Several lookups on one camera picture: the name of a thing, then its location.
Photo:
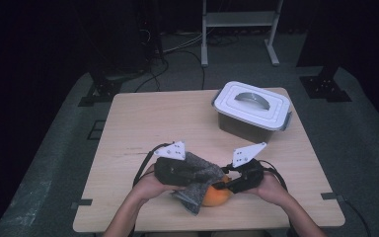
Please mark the person's right hand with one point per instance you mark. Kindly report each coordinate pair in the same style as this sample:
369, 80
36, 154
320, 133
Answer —
273, 189

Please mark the black floor tape square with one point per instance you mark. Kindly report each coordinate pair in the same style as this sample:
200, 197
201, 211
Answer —
96, 121

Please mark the orange plush toy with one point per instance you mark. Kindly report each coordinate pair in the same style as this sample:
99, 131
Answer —
215, 197

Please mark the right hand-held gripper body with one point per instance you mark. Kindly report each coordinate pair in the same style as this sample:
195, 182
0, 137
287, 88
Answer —
251, 176

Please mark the person's left hand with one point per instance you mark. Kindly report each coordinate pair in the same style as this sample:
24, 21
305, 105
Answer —
146, 186

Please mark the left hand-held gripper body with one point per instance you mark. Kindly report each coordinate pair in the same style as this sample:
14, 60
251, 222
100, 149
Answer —
169, 173

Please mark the grey cloth pouch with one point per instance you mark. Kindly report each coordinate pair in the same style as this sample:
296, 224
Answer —
194, 194

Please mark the black tape strip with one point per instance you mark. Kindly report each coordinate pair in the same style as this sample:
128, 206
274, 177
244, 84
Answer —
329, 196
85, 202

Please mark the dark equipment stand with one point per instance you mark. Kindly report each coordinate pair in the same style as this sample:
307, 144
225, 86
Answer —
151, 39

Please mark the black stand base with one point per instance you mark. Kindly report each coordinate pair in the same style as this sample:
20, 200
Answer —
324, 88
103, 90

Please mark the storage box with white lid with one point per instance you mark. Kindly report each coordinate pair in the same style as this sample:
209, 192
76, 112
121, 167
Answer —
253, 105

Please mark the white metal stand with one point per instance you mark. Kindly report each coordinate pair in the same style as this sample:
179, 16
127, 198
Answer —
240, 19

